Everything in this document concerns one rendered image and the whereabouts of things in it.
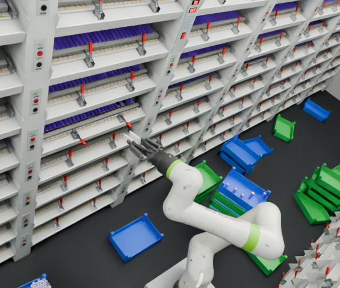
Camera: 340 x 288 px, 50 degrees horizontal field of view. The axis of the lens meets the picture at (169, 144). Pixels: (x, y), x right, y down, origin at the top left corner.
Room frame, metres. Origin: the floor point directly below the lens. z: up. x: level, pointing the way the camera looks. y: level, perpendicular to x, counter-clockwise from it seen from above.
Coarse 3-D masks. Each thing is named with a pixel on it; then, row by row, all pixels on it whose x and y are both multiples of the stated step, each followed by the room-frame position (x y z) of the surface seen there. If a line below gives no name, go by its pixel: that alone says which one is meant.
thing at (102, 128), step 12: (144, 108) 1.49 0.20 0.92; (84, 120) 1.23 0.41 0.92; (108, 120) 1.31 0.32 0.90; (132, 120) 1.40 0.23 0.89; (48, 132) 1.06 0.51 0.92; (84, 132) 1.17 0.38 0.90; (96, 132) 1.21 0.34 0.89; (108, 132) 1.29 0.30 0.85; (48, 144) 1.01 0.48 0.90; (60, 144) 1.05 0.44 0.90; (72, 144) 1.10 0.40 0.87
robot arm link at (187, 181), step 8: (176, 168) 1.01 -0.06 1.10; (184, 168) 1.01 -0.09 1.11; (192, 168) 1.02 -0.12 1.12; (168, 176) 1.00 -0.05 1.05; (176, 176) 0.98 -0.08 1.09; (184, 176) 0.98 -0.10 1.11; (192, 176) 0.98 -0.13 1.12; (200, 176) 1.00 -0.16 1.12; (176, 184) 0.96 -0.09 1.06; (184, 184) 0.95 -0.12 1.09; (192, 184) 0.96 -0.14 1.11; (200, 184) 0.98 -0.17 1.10; (176, 192) 0.94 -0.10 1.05; (184, 192) 0.94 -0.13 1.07; (192, 192) 0.95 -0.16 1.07; (184, 200) 0.93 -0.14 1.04; (192, 200) 0.95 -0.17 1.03
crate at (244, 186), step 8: (232, 168) 1.86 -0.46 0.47; (232, 176) 1.86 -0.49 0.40; (240, 176) 1.85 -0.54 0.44; (224, 184) 1.68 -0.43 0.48; (232, 184) 1.79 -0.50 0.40; (240, 184) 1.82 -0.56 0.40; (248, 184) 1.84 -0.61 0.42; (224, 192) 1.67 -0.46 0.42; (240, 192) 1.75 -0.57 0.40; (248, 192) 1.78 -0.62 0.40; (256, 192) 1.81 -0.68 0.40; (240, 200) 1.64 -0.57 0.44; (248, 200) 1.71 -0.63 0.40; (256, 200) 1.74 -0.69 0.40; (264, 200) 1.76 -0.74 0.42; (248, 208) 1.63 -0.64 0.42
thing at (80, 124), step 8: (136, 104) 1.48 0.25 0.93; (112, 112) 1.34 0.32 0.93; (120, 112) 1.38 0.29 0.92; (88, 120) 1.22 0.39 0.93; (96, 120) 1.25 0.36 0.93; (104, 120) 1.28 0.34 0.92; (64, 128) 1.11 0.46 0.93; (72, 128) 1.13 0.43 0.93; (48, 136) 1.03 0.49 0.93; (64, 136) 1.08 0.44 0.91
